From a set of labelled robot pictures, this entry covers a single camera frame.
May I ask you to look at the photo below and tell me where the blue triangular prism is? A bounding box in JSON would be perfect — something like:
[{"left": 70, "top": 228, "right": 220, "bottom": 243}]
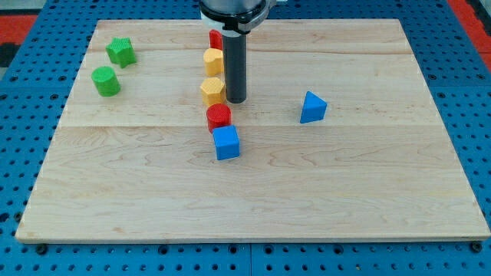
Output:
[{"left": 299, "top": 91, "right": 328, "bottom": 123}]

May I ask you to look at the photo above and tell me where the red block behind rod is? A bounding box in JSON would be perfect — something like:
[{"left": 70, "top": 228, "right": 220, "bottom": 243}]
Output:
[{"left": 209, "top": 29, "right": 222, "bottom": 50}]

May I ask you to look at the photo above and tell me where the yellow hexagonal block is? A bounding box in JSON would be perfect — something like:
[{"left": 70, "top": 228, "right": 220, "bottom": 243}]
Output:
[{"left": 200, "top": 77, "right": 226, "bottom": 107}]

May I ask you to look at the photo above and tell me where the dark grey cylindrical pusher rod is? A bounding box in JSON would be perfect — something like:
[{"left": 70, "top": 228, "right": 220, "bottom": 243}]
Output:
[{"left": 222, "top": 35, "right": 247, "bottom": 104}]

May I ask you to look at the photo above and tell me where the red cylinder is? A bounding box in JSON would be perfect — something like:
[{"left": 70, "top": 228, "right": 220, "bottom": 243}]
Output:
[{"left": 206, "top": 103, "right": 232, "bottom": 133}]

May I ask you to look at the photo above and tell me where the green cylinder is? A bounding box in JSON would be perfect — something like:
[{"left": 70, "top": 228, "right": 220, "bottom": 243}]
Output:
[{"left": 91, "top": 66, "right": 120, "bottom": 97}]

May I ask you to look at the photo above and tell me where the green star block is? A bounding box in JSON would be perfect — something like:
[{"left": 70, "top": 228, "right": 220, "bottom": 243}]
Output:
[{"left": 106, "top": 38, "right": 137, "bottom": 68}]

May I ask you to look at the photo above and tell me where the light wooden board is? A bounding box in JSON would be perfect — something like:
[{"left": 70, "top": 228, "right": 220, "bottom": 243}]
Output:
[{"left": 16, "top": 19, "right": 490, "bottom": 244}]

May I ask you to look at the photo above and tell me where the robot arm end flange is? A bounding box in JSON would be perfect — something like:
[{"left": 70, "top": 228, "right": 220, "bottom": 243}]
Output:
[{"left": 199, "top": 0, "right": 288, "bottom": 38}]

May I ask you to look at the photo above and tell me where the blue cube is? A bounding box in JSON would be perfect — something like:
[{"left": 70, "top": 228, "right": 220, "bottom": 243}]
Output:
[{"left": 213, "top": 125, "right": 240, "bottom": 160}]

